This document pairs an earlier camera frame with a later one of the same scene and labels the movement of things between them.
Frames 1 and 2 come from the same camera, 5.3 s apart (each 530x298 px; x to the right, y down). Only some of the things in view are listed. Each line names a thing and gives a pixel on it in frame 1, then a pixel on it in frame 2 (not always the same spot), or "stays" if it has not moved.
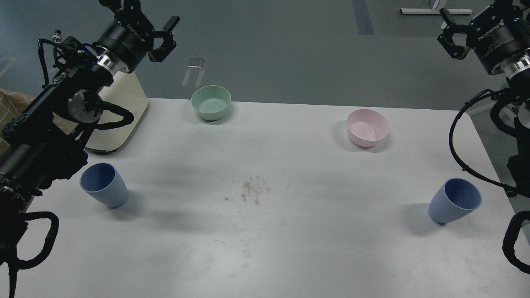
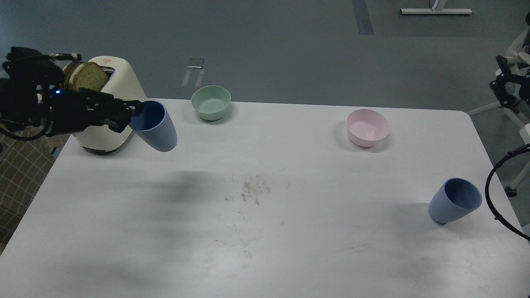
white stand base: (429, 10) stays
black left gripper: (130, 37) to (68, 110)
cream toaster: (126, 91) stays
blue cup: (102, 181) to (152, 124)
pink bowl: (367, 128) stays
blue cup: (454, 198) stays
